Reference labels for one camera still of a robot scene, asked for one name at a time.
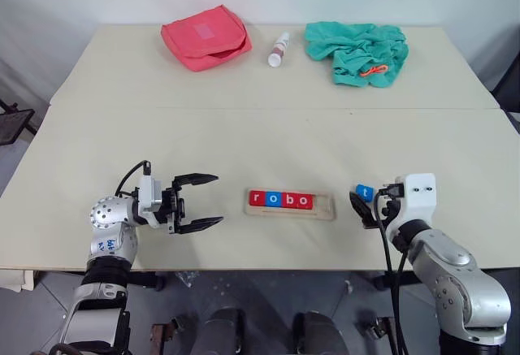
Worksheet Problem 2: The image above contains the black metal stand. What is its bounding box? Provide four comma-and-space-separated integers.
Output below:
0, 100, 40, 147

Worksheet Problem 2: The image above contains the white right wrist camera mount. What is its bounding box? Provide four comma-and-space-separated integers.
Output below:
384, 172, 438, 243

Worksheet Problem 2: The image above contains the red fabric zipper pouch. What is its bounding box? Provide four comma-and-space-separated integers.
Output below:
160, 3, 254, 73

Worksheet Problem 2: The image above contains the dark object at room edge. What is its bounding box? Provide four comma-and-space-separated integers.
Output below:
491, 69, 520, 129

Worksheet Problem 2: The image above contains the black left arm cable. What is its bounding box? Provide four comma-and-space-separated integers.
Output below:
115, 160, 154, 198

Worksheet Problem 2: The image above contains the wooden letter tray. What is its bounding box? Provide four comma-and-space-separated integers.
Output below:
243, 188, 339, 223

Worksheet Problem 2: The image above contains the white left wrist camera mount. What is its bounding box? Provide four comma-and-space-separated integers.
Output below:
133, 173, 164, 229

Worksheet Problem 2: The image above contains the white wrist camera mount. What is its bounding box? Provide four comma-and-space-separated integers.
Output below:
133, 173, 164, 229
384, 172, 438, 243

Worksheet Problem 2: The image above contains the clear plastic bag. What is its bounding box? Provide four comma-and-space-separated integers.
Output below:
174, 270, 201, 288

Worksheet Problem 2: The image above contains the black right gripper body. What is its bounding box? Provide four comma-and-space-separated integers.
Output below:
375, 182, 406, 228

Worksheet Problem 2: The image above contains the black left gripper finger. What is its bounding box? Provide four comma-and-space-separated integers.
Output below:
175, 215, 226, 236
173, 171, 221, 189

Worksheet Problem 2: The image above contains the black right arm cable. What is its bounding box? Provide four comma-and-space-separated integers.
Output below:
373, 186, 410, 355

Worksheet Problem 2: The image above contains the crumpled green cloth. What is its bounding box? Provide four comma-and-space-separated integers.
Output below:
304, 21, 410, 89

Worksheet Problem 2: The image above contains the dark rounded shape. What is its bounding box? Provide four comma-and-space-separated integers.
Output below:
292, 310, 351, 355
190, 307, 247, 355

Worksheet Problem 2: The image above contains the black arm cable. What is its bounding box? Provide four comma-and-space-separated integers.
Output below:
115, 160, 154, 198
373, 186, 410, 355

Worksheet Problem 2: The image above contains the blue tile letter o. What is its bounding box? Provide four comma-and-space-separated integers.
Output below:
264, 191, 284, 210

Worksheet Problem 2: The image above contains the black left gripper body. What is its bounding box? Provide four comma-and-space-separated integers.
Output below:
160, 175, 189, 236

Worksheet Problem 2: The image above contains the black table frame bar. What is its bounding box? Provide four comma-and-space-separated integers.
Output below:
125, 271, 166, 292
373, 271, 424, 292

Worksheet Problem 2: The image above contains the orange cord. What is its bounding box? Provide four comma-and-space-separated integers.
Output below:
359, 63, 389, 78

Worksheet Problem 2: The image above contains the white bottle with brown label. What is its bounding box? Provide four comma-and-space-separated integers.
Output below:
266, 31, 292, 69

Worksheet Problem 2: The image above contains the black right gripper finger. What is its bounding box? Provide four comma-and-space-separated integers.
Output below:
349, 191, 378, 231

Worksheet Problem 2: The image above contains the rusty metal bracket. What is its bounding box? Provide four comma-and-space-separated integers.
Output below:
356, 315, 408, 355
149, 316, 184, 355

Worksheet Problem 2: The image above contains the blue tile letter t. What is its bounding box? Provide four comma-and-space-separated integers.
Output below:
353, 184, 375, 202

